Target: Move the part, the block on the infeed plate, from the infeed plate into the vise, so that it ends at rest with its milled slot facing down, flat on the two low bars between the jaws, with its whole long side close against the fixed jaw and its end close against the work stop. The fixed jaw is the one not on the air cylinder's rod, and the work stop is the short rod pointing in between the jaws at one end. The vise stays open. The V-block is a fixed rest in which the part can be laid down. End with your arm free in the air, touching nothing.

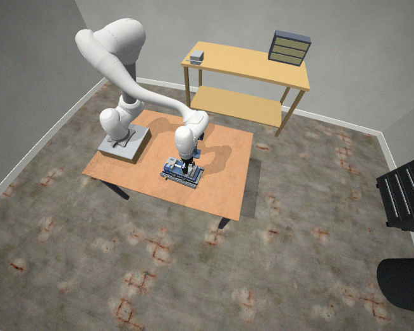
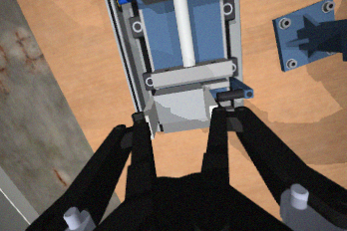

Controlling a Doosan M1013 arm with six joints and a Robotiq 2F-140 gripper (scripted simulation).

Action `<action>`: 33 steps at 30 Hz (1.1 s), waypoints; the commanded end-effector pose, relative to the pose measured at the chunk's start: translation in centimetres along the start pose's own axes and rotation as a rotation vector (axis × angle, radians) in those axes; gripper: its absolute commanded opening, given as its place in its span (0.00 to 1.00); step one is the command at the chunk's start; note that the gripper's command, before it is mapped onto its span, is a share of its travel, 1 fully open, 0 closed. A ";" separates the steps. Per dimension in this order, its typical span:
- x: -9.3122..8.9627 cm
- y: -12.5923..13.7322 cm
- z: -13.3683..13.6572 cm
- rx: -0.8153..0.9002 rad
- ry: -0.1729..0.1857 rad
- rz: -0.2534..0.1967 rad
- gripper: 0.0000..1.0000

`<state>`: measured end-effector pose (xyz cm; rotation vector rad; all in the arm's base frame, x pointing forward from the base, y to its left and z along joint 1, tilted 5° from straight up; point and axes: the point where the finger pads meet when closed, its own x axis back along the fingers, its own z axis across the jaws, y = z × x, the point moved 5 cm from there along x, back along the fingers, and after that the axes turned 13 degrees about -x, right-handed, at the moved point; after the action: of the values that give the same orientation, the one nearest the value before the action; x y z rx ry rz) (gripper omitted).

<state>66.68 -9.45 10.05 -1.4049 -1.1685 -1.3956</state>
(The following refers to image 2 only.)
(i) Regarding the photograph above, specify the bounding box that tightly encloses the grey flat bar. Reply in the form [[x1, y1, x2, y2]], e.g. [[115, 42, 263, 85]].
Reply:
[[200, 79, 229, 90], [219, 100, 231, 107]]

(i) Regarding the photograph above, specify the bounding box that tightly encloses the grey metal block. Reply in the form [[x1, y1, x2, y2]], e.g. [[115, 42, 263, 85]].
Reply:
[[154, 83, 206, 124]]

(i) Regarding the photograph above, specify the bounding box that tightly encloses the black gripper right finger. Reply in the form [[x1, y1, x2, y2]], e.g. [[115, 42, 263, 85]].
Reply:
[[192, 87, 347, 231]]

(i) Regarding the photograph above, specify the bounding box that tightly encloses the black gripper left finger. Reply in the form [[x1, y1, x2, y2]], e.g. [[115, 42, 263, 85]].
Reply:
[[25, 96, 159, 231]]

